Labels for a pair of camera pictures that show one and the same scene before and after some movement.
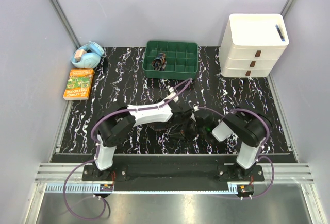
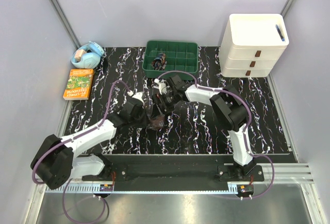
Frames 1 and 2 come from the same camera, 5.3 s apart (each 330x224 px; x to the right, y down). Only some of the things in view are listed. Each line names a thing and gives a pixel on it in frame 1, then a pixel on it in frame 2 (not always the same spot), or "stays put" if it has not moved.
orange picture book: (78, 85) stays put
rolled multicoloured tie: (160, 62) stays put
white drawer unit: (250, 44) stays put
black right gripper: (183, 134) -> (160, 100)
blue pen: (280, 33) stays put
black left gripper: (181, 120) -> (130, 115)
